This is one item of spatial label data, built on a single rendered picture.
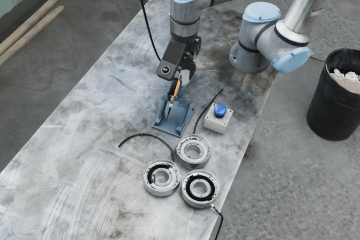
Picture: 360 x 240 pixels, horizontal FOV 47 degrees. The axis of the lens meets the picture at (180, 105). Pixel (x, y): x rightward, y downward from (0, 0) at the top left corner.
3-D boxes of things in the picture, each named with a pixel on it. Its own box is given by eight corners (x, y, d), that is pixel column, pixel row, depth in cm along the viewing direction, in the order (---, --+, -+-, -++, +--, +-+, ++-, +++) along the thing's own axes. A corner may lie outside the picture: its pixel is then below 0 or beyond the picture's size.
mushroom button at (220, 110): (222, 125, 130) (224, 115, 126) (210, 120, 131) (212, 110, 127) (226, 115, 133) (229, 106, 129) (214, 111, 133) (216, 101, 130)
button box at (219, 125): (223, 135, 131) (226, 125, 127) (203, 126, 132) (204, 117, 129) (232, 117, 136) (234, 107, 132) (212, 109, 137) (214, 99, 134)
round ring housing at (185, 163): (210, 172, 122) (212, 164, 119) (174, 170, 121) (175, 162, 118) (210, 142, 129) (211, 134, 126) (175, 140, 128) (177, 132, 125)
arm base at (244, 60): (237, 40, 160) (241, 20, 153) (274, 53, 157) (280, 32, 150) (223, 65, 151) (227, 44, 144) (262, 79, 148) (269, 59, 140)
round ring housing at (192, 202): (173, 188, 118) (173, 181, 114) (202, 170, 122) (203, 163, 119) (195, 217, 112) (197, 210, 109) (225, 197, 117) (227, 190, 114)
